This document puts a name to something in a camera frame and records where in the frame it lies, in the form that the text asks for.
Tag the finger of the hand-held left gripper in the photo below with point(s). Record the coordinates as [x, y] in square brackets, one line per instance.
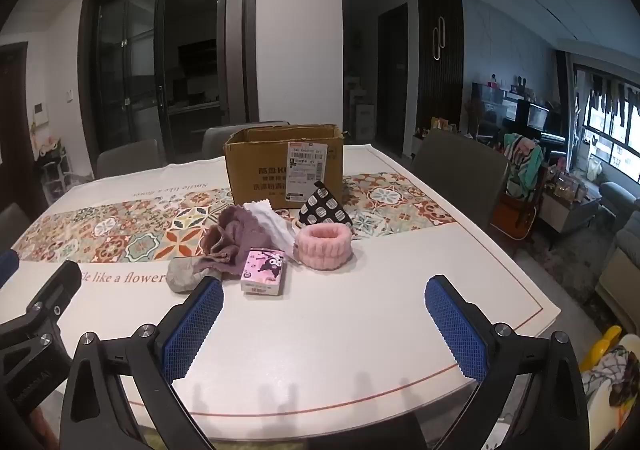
[7, 266]
[57, 290]

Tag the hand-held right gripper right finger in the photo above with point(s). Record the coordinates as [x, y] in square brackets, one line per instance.
[457, 330]

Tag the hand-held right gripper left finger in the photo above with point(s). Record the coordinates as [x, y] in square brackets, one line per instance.
[192, 330]

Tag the white cloth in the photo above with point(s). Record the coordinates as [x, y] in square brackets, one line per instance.
[265, 222]

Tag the cardboard box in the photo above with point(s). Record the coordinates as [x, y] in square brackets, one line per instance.
[255, 165]

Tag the black white patterned pouch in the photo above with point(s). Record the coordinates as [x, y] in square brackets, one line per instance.
[322, 210]

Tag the grey dining chair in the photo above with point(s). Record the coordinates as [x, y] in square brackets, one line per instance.
[11, 227]
[460, 175]
[220, 140]
[125, 160]

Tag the grey sock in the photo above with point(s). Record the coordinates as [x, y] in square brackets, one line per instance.
[185, 275]

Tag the pink tissue pack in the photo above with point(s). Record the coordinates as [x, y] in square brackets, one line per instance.
[262, 270]

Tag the purple towel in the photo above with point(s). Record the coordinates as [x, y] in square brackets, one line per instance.
[230, 235]

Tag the printed tablecloth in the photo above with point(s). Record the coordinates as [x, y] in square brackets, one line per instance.
[350, 330]

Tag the small storage rack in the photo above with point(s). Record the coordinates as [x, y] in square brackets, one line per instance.
[52, 165]

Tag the yellow plastic toy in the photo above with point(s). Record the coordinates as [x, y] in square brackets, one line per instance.
[600, 347]

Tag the pink fluffy headband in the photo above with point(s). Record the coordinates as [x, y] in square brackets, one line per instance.
[325, 242]

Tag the low white cabinet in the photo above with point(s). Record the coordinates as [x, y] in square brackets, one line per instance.
[570, 210]

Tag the colourful hanging clothes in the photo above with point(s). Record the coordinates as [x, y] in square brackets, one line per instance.
[522, 165]

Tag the grey sofa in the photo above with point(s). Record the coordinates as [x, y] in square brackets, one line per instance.
[620, 250]

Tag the grey dining chair back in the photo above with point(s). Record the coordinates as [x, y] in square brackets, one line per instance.
[220, 140]

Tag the black piano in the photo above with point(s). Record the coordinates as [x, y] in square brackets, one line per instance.
[545, 130]

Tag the glass sliding door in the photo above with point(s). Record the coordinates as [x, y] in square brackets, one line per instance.
[135, 70]

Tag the large window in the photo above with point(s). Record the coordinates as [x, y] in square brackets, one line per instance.
[610, 130]

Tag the dark wooden door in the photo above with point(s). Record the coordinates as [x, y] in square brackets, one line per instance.
[392, 80]

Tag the silver refrigerator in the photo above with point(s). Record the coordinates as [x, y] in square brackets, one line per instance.
[232, 60]

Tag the wall intercom panel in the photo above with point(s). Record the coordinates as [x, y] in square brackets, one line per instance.
[39, 113]

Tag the dark slatted wall panel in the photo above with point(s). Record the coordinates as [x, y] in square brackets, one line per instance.
[440, 80]

